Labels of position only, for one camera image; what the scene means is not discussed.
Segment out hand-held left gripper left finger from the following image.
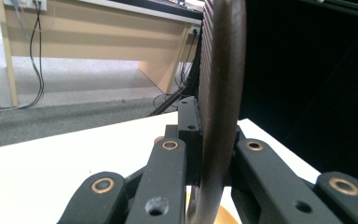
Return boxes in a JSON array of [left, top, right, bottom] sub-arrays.
[[164, 95, 204, 186]]

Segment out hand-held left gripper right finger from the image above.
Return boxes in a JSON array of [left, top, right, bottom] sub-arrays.
[[234, 124, 247, 151]]

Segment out dark brown round plate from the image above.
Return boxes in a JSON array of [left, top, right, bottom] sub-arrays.
[[186, 0, 248, 224]]

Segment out black curtain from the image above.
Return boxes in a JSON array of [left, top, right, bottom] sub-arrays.
[[238, 0, 358, 191]]

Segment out white table mat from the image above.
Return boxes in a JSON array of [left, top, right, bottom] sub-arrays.
[[0, 111, 322, 224]]

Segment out light wooden desk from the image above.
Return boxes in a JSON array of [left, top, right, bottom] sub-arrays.
[[0, 0, 205, 107]]

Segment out white power strip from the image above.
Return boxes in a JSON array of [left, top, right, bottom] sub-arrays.
[[3, 0, 48, 11]]

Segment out tangled black floor cables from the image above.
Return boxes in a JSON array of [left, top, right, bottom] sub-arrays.
[[152, 40, 200, 114]]

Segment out black hanging cable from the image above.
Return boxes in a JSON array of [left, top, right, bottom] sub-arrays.
[[15, 0, 46, 110]]

